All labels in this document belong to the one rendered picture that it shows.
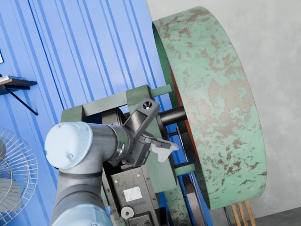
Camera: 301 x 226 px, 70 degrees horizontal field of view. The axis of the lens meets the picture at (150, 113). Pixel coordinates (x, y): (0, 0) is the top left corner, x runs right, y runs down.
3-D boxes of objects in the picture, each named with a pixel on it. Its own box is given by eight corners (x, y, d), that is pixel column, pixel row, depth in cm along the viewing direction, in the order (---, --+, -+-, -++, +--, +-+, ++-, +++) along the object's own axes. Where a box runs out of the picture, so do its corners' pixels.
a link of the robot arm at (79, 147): (38, 170, 36) (43, 119, 36) (86, 163, 45) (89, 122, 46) (72, 178, 32) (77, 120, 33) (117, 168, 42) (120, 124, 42)
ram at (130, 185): (161, 233, 90) (139, 166, 88) (126, 242, 91) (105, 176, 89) (161, 211, 107) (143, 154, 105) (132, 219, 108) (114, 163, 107)
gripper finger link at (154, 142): (163, 145, 60) (136, 137, 56) (166, 139, 60) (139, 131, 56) (171, 152, 56) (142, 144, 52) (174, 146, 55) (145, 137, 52)
